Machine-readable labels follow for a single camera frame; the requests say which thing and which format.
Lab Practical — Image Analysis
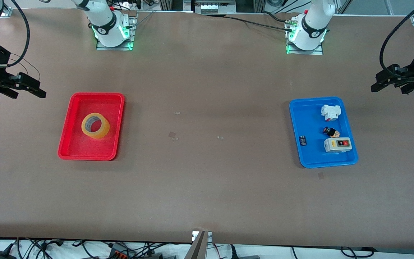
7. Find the yellow packing tape roll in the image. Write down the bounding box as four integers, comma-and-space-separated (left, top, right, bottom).
81, 113, 110, 139

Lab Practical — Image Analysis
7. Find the white circuit breaker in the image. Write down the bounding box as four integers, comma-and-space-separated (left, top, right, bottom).
321, 104, 342, 122

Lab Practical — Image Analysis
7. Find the red plastic tray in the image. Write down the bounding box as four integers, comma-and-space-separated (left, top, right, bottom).
57, 92, 125, 161

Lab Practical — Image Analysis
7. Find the blue plastic tray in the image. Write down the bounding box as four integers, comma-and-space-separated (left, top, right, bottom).
289, 96, 359, 169

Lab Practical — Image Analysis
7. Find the white power strip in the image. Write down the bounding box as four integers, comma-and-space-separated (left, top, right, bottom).
114, 0, 143, 10

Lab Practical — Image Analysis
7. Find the grey control box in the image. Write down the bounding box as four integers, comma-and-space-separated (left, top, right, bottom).
192, 0, 237, 14

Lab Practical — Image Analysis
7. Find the orange connector block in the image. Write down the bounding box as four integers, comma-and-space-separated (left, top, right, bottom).
108, 243, 135, 259

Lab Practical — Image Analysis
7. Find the aluminium beam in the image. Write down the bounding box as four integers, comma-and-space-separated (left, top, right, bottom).
185, 231, 208, 259

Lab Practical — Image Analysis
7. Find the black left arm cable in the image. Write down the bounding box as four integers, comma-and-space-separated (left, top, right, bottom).
379, 0, 414, 78

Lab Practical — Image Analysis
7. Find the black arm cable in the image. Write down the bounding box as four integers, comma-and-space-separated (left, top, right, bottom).
8, 0, 31, 68
379, 0, 414, 78

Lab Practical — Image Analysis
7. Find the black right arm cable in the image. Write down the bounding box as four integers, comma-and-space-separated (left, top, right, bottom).
8, 0, 31, 68

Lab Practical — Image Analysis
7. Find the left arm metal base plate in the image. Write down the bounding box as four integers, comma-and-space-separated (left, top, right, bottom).
286, 20, 324, 55

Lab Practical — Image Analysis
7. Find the grey switch box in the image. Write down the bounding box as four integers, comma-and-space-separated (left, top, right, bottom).
324, 138, 353, 153

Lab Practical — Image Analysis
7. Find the thick black table cable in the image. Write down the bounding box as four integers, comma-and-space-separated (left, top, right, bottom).
224, 14, 294, 31

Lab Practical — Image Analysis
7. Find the white label bracket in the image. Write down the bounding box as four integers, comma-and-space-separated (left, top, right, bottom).
192, 230, 213, 242

